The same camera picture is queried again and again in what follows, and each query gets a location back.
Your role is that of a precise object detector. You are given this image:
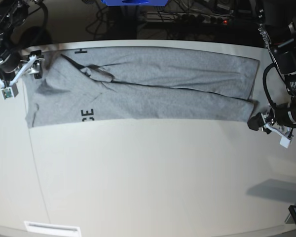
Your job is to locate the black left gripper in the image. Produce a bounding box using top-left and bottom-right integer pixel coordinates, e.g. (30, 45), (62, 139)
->
(261, 101), (296, 129)

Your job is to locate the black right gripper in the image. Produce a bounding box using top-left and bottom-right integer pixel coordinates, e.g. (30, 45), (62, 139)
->
(0, 52), (21, 73)

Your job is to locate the grey T-shirt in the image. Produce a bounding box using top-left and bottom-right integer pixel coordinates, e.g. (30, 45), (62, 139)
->
(24, 46), (260, 128)

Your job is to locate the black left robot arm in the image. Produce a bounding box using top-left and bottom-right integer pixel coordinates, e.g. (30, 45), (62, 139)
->
(26, 25), (296, 130)

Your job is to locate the black power strip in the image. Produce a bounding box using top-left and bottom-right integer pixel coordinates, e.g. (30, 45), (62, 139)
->
(179, 14), (229, 25)

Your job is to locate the white paper strip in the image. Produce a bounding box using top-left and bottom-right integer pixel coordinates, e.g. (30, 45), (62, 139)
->
(24, 221), (81, 237)

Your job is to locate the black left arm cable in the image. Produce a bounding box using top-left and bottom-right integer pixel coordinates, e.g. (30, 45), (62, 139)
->
(27, 0), (49, 47)

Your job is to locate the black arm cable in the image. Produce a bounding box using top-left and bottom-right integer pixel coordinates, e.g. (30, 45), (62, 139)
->
(262, 63), (281, 111)
(27, 0), (49, 47)

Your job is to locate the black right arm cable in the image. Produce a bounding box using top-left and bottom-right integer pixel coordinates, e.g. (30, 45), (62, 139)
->
(262, 63), (281, 111)

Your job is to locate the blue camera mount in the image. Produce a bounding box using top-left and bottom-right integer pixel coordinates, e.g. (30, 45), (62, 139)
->
(101, 0), (168, 6)

